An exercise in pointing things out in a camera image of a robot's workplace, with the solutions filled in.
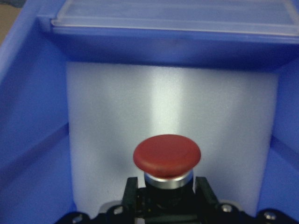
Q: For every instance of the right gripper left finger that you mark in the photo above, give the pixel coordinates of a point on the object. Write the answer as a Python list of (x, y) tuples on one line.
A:
[(130, 193)]

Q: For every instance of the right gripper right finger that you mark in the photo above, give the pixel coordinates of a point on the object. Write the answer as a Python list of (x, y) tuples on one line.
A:
[(204, 194)]

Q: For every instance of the red push button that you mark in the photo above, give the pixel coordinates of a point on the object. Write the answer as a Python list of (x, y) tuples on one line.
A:
[(167, 161)]

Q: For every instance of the right bin white foam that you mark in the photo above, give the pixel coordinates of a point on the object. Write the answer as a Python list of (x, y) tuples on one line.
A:
[(114, 107)]

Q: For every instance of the right blue plastic bin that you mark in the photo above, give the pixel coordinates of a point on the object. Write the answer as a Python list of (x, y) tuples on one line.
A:
[(256, 36)]

